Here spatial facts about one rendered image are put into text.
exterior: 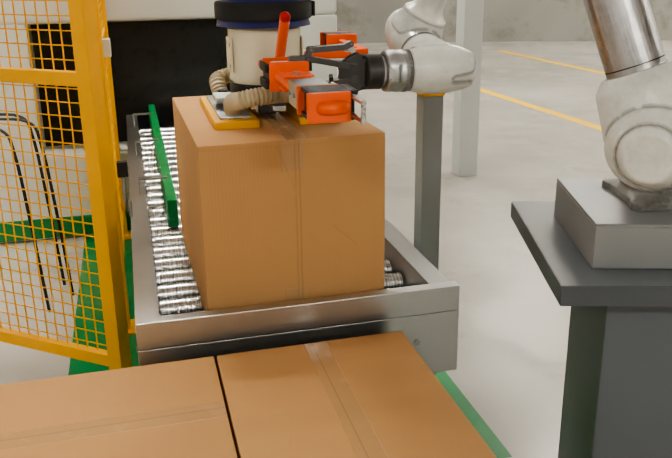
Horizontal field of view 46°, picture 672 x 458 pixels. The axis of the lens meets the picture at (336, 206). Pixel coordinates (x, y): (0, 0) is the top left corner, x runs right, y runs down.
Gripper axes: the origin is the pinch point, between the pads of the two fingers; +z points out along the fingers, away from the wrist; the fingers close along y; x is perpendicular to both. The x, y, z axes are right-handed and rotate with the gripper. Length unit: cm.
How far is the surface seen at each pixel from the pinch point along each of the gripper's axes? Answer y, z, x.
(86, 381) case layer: 54, 44, -20
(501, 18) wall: 67, -527, 960
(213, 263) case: 38.3, 17.4, -5.0
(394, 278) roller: 53, -28, 10
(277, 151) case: 15.1, 3.3, -4.6
